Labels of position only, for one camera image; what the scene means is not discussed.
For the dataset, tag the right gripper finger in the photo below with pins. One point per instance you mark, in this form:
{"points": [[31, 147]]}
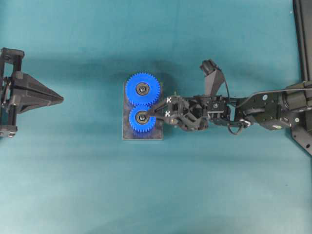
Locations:
{"points": [[167, 107], [167, 117]]}

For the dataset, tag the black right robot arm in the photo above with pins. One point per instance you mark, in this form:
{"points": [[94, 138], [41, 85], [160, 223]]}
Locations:
{"points": [[273, 110]]}

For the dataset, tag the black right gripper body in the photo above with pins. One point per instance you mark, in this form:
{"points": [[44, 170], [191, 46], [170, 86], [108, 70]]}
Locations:
{"points": [[194, 113]]}

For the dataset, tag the large blue gear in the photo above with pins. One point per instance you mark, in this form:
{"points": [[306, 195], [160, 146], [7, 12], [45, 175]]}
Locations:
{"points": [[142, 89]]}

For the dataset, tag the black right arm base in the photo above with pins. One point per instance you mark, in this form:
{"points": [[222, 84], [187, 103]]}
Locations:
{"points": [[302, 131]]}

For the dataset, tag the small blue gear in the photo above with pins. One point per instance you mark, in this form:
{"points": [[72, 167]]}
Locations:
{"points": [[139, 120]]}

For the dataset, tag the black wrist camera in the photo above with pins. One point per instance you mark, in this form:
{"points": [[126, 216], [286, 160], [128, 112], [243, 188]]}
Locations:
{"points": [[214, 77]]}

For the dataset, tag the metal base plate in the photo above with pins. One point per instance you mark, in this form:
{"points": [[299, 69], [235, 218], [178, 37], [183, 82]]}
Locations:
{"points": [[128, 133]]}

